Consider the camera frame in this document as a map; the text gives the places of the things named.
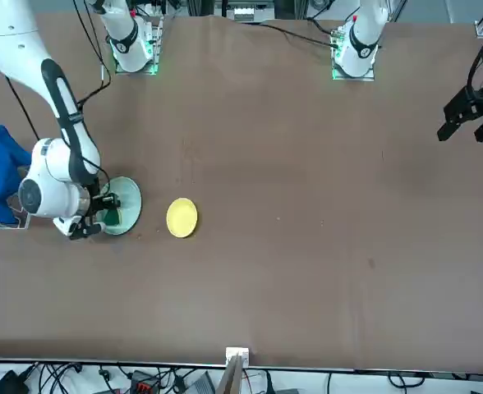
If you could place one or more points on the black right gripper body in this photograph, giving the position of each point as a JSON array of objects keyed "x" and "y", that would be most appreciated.
[{"x": 95, "y": 203}]

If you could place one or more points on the green and yellow sponge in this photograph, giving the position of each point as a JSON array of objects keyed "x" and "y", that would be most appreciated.
[{"x": 111, "y": 217}]

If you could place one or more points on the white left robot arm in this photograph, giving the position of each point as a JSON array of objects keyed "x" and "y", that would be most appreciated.
[{"x": 362, "y": 45}]

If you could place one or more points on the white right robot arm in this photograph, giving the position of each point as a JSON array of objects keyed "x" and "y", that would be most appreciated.
[{"x": 19, "y": 49}]

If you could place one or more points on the pale green round plate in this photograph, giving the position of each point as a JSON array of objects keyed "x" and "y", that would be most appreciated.
[{"x": 130, "y": 193}]

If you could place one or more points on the small yellow dish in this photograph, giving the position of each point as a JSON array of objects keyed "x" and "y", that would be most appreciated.
[{"x": 182, "y": 217}]

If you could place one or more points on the white metal rack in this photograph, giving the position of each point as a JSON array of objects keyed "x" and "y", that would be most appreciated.
[{"x": 9, "y": 226}]

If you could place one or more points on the orange and black device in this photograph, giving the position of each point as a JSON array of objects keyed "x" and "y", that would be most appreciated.
[{"x": 145, "y": 383}]

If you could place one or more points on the white power strip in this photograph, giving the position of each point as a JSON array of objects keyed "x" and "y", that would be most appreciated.
[{"x": 243, "y": 14}]

